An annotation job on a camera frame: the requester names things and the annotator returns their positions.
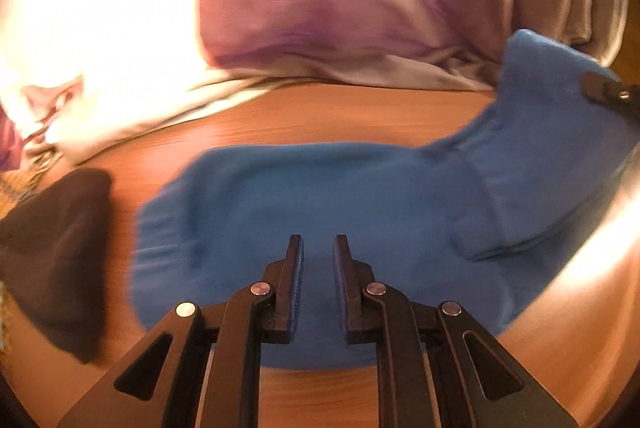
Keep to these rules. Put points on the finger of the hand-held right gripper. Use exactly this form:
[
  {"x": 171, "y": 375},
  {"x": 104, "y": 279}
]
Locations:
[{"x": 607, "y": 90}]

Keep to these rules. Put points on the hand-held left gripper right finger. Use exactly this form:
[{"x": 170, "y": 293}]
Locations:
[{"x": 342, "y": 278}]

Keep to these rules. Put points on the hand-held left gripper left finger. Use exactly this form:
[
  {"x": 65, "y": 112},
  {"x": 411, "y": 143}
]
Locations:
[{"x": 295, "y": 278}]

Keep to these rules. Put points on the blue pants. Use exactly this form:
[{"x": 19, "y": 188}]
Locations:
[{"x": 350, "y": 193}]

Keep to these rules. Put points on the white sheer curtain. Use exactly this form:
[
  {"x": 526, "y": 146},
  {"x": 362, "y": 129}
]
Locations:
[{"x": 125, "y": 118}]

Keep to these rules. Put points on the black cloth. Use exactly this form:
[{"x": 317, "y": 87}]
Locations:
[{"x": 55, "y": 258}]

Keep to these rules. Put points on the patterned woven cloth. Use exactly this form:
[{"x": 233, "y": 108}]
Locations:
[{"x": 17, "y": 188}]

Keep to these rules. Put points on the purple cloth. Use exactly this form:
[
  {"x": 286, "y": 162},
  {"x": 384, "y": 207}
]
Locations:
[{"x": 9, "y": 145}]

